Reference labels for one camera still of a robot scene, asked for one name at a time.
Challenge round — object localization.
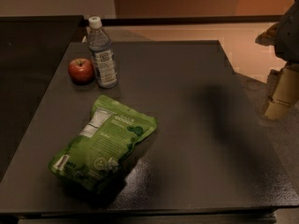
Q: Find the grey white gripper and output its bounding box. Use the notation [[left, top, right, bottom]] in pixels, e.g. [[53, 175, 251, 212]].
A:
[[263, 63, 299, 120]]

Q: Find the green rice chip bag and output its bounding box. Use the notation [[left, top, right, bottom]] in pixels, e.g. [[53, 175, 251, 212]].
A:
[[49, 95, 158, 193]]

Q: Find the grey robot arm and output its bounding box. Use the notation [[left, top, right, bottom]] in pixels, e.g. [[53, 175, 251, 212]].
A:
[[255, 0, 299, 120]]

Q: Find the clear plastic water bottle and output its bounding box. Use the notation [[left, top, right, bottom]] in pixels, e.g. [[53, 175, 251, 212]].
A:
[[87, 16, 118, 89]]

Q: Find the red apple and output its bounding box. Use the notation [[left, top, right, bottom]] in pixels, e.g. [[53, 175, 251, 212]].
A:
[[68, 58, 94, 85]]

